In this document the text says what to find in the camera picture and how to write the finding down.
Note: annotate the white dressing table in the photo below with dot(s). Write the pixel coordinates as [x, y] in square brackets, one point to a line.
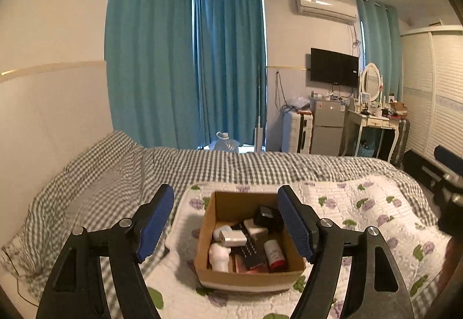
[355, 126]

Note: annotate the oval white mirror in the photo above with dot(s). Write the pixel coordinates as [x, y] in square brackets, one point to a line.
[371, 83]

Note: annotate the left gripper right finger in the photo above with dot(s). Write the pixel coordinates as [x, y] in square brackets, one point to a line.
[376, 288]

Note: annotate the blue basket under table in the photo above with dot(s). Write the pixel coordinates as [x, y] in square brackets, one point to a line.
[366, 149]

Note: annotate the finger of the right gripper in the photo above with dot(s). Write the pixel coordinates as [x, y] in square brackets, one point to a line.
[450, 160]

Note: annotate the teal curtain right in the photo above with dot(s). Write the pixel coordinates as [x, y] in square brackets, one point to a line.
[382, 43]

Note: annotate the white power adapter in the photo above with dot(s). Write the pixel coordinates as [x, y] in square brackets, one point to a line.
[234, 238]

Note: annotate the black wall television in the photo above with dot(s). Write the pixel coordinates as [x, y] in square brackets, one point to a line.
[334, 68]

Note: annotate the white suitcase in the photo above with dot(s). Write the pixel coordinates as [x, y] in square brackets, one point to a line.
[297, 132]

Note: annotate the light blue earbuds case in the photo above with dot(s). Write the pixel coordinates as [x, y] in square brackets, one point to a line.
[219, 230]

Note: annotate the white mop pole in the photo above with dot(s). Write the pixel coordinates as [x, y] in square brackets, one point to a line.
[258, 131]

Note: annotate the white cylindrical device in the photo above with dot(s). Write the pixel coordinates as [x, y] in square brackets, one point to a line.
[219, 257]

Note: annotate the white bottle red cap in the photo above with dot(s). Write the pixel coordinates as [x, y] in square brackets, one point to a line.
[276, 260]

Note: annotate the teal curtain middle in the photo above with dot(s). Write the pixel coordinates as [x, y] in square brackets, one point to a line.
[229, 43]

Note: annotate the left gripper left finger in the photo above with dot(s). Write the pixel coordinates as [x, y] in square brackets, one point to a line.
[75, 287]

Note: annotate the grey checkered bed sheet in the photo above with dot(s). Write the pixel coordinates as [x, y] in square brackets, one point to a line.
[113, 178]

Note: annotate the teal curtain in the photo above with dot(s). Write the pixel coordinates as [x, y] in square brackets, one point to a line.
[229, 43]
[382, 43]
[152, 82]

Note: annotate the brown cardboard box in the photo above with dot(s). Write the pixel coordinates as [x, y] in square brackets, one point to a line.
[230, 208]

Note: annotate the teal curtain left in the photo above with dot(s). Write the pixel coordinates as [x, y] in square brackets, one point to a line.
[152, 82]

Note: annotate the black 65W charger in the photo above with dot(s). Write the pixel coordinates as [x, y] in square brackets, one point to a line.
[269, 218]

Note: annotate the floral quilted blanket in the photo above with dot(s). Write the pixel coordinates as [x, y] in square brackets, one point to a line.
[371, 201]

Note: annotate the dark suitcase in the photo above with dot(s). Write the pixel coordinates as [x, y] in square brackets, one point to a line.
[400, 147]

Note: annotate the black remote control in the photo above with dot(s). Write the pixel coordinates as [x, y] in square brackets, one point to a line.
[253, 256]

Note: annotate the white louvered wardrobe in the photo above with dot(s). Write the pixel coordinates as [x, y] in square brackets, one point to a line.
[432, 88]

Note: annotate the white air conditioner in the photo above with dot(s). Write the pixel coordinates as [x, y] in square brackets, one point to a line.
[328, 9]

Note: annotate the silver mini fridge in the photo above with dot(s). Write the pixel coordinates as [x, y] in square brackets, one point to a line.
[327, 126]

